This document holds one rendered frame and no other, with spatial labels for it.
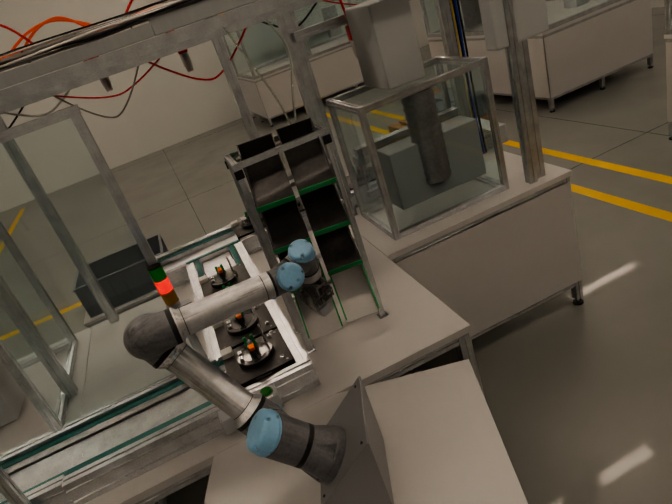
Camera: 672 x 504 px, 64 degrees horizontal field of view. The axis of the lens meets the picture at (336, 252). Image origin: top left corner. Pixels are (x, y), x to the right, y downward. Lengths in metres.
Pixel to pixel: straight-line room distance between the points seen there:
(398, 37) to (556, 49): 4.32
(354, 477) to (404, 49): 1.89
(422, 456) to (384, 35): 1.79
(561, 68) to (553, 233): 3.95
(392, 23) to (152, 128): 10.00
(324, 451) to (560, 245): 2.11
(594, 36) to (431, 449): 6.06
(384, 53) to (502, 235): 1.11
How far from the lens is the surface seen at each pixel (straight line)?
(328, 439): 1.48
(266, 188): 1.85
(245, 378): 1.99
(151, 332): 1.41
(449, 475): 1.60
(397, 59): 2.65
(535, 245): 3.12
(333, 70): 10.84
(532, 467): 2.69
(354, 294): 2.03
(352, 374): 1.98
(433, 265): 2.78
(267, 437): 1.44
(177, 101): 12.29
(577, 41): 7.02
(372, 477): 1.46
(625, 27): 7.51
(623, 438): 2.80
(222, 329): 2.33
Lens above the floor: 2.10
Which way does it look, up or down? 26 degrees down
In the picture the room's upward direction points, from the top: 19 degrees counter-clockwise
